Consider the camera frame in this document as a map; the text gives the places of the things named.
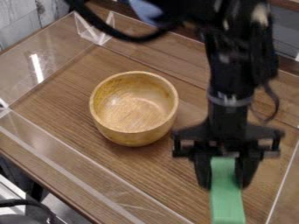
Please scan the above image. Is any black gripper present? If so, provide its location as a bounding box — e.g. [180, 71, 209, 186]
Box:
[173, 101, 286, 190]

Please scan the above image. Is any green rectangular block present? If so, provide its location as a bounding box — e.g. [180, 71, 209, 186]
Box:
[210, 157, 246, 224]

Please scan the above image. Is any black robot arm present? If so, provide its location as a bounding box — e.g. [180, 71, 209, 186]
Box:
[130, 0, 285, 189]

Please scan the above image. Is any brown wooden bowl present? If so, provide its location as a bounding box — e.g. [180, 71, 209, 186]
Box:
[89, 71, 180, 147]

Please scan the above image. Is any clear acrylic corner bracket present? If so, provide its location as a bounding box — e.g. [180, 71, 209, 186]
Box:
[74, 12, 113, 46]

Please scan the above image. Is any black cable bottom left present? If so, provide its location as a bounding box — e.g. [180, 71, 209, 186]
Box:
[0, 199, 58, 224]

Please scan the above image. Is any black cable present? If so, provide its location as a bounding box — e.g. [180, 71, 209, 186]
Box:
[0, 199, 58, 224]
[63, 0, 174, 43]

